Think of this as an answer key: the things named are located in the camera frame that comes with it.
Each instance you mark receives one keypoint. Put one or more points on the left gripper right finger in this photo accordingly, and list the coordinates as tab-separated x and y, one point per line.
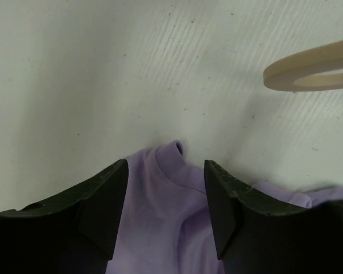
256	233

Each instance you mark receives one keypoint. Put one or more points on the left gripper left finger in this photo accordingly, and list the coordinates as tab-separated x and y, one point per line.
73	231

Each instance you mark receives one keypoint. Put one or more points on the purple t shirt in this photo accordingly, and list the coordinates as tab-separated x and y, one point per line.
165	225

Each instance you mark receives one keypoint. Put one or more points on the wooden hanger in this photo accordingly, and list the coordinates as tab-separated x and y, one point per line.
306	71

